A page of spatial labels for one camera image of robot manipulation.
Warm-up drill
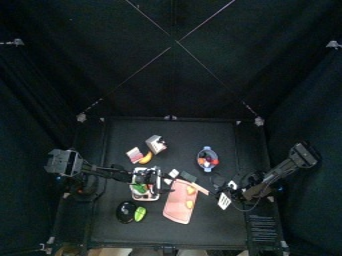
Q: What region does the green toy vegetable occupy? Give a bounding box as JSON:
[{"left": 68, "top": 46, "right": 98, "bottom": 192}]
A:
[{"left": 131, "top": 183, "right": 147, "bottom": 195}]

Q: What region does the white dish rack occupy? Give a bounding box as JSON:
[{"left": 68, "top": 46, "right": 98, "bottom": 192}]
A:
[{"left": 128, "top": 165, "right": 163, "bottom": 203}]

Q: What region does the black rectangular block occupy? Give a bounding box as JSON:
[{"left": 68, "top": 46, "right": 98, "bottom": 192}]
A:
[{"left": 179, "top": 170, "right": 198, "bottom": 183}]

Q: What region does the yellow toy banana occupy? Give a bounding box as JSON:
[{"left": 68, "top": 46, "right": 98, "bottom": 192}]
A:
[{"left": 138, "top": 151, "right": 155, "bottom": 165}]

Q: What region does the pink cutting board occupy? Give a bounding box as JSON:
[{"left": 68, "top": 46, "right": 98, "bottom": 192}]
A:
[{"left": 162, "top": 179, "right": 201, "bottom": 226}]

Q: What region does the pink and white box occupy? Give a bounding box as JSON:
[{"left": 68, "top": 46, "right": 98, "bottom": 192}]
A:
[{"left": 126, "top": 146, "right": 146, "bottom": 165}]

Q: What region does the blue toy pot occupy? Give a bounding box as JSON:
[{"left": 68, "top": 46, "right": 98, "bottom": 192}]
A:
[{"left": 195, "top": 145, "right": 221, "bottom": 174}]

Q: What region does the lime green toy food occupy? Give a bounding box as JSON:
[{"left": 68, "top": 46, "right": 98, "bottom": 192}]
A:
[{"left": 134, "top": 206, "right": 149, "bottom": 223}]

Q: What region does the white grey toy box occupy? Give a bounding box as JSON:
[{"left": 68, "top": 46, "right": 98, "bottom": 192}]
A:
[{"left": 145, "top": 134, "right": 169, "bottom": 156}]

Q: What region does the black round pan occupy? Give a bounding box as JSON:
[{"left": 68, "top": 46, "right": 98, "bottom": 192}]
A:
[{"left": 115, "top": 200, "right": 138, "bottom": 225}]

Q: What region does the thin diagonal cord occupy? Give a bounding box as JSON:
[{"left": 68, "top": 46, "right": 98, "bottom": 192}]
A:
[
  {"left": 80, "top": 0, "right": 237, "bottom": 115},
  {"left": 123, "top": 0, "right": 261, "bottom": 118}
]

